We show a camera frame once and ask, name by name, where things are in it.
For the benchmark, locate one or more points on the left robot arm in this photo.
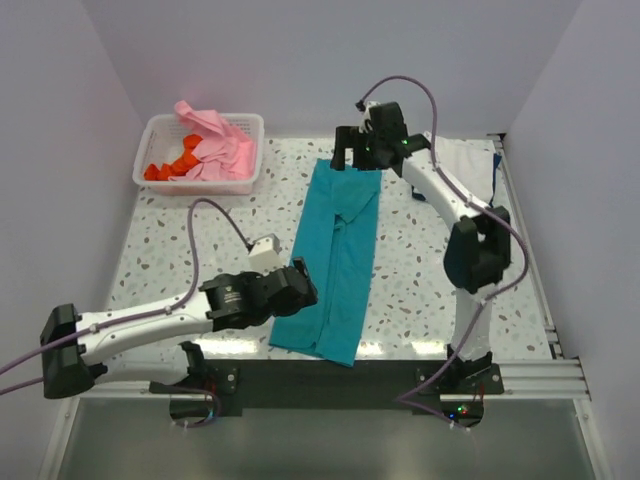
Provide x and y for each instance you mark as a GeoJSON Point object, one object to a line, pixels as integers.
{"type": "Point", "coordinates": [75, 347]}

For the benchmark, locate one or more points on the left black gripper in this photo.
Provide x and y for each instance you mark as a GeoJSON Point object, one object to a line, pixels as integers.
{"type": "Point", "coordinates": [308, 299]}

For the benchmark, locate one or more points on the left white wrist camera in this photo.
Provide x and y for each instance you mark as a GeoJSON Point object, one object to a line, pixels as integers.
{"type": "Point", "coordinates": [264, 256]}

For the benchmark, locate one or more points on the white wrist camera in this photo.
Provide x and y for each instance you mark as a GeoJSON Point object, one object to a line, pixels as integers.
{"type": "Point", "coordinates": [364, 108]}
{"type": "Point", "coordinates": [264, 256]}

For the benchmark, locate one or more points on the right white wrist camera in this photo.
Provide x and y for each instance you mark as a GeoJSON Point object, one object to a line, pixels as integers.
{"type": "Point", "coordinates": [364, 108]}

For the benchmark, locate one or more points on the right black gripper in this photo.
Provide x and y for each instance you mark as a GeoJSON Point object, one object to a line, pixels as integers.
{"type": "Point", "coordinates": [349, 137]}

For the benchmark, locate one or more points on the aluminium frame rail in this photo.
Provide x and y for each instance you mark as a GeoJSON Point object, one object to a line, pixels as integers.
{"type": "Point", "coordinates": [528, 341]}

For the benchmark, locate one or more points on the teal t shirt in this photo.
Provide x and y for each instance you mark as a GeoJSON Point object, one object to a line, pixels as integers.
{"type": "Point", "coordinates": [336, 237]}

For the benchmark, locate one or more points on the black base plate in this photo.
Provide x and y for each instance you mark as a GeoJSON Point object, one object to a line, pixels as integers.
{"type": "Point", "coordinates": [229, 388]}

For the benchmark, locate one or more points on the orange t shirt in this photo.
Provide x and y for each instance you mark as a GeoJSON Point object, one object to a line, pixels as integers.
{"type": "Point", "coordinates": [180, 167]}

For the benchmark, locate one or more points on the folded white t shirt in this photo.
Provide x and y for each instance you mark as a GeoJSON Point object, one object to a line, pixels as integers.
{"type": "Point", "coordinates": [471, 162]}

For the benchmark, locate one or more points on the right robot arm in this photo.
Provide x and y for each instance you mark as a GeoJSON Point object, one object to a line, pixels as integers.
{"type": "Point", "coordinates": [479, 247]}

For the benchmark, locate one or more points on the pink t shirt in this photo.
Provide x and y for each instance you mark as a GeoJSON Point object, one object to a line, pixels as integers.
{"type": "Point", "coordinates": [226, 152]}

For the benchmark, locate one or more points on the white plastic basket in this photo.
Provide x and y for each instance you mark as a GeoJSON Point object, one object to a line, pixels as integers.
{"type": "Point", "coordinates": [176, 157]}

